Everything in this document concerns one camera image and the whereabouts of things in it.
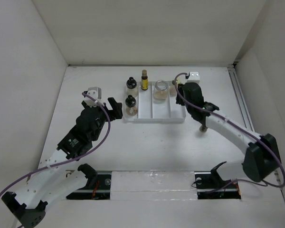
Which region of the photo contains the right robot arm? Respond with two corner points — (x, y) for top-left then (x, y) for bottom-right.
(176, 82), (281, 187)

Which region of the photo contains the black knob spice bottle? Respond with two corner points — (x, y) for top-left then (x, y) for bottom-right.
(126, 77), (138, 97)

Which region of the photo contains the dark cap spice jar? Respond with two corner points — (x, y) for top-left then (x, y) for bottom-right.
(199, 125), (208, 133)

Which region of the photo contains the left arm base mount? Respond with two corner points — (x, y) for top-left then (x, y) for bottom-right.
(66, 171), (112, 200)

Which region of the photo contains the white divided tray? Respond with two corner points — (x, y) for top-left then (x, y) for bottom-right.
(123, 81), (186, 124)

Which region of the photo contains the yellow liquid bottle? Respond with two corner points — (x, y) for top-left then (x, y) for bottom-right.
(141, 69), (148, 91)

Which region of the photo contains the cream cap spice bottle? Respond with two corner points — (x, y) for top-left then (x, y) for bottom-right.
(169, 79), (180, 96)

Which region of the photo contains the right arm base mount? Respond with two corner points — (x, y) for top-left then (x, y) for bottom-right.
(191, 161), (241, 200)

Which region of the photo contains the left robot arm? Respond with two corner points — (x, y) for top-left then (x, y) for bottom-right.
(1, 97), (123, 228)

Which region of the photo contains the black cap spice bottle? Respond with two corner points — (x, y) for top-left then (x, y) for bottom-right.
(125, 95), (138, 116)

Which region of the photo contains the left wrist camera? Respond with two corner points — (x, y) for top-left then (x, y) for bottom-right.
(83, 87), (104, 107)

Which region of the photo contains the wide glass jar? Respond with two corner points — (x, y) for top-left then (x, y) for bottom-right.
(153, 80), (169, 100)

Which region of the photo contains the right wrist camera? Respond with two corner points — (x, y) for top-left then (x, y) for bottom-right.
(185, 71), (200, 84)

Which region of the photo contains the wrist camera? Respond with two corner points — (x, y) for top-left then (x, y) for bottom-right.
(185, 71), (200, 84)
(83, 87), (104, 107)

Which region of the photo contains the aluminium rail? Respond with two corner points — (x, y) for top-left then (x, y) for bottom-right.
(227, 64), (255, 131)

